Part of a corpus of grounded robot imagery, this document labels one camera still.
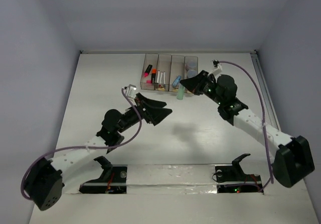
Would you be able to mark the paper clip jar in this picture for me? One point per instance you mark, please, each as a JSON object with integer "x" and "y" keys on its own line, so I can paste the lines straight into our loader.
{"x": 191, "y": 73}
{"x": 191, "y": 64}

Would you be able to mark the black-capped white pen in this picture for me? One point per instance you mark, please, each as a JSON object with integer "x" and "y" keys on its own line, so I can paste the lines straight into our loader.
{"x": 164, "y": 77}

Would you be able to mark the blue-capped white pen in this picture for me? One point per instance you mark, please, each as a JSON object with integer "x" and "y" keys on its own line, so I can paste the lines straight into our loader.
{"x": 158, "y": 76}

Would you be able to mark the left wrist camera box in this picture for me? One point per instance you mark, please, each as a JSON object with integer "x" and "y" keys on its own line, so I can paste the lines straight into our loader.
{"x": 130, "y": 91}

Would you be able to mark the pink highlighter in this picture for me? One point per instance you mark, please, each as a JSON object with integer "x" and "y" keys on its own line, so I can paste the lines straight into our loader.
{"x": 147, "y": 71}

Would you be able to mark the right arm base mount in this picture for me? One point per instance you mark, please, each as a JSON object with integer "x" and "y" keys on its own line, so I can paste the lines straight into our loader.
{"x": 232, "y": 179}

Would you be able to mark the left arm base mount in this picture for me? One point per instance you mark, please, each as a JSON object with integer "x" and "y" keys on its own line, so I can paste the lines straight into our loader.
{"x": 111, "y": 181}

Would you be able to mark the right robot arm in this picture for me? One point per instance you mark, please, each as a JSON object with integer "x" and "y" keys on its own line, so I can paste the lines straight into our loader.
{"x": 289, "y": 158}

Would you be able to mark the aluminium rail right edge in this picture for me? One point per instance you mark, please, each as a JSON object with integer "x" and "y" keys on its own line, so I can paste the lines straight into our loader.
{"x": 268, "y": 103}

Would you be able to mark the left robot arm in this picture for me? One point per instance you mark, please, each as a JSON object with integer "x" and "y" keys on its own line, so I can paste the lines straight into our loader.
{"x": 48, "y": 177}

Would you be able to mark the blue utility knife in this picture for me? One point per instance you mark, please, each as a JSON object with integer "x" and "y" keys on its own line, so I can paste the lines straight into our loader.
{"x": 176, "y": 81}

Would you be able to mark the orange highlighter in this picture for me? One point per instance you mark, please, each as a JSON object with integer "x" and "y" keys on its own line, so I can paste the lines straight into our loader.
{"x": 153, "y": 76}

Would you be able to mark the clear four-compartment organizer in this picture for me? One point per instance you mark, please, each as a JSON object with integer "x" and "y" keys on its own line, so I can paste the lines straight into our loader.
{"x": 173, "y": 65}

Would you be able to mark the red-capped white pen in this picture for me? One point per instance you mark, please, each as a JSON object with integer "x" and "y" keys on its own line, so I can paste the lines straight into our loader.
{"x": 161, "y": 76}

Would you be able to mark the green utility knife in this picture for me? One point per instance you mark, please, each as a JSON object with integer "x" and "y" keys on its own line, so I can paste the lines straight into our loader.
{"x": 181, "y": 92}

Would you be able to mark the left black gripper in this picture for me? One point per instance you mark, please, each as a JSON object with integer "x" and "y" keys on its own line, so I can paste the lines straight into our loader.
{"x": 151, "y": 116}

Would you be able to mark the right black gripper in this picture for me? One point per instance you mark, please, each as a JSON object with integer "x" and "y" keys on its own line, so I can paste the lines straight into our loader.
{"x": 194, "y": 84}

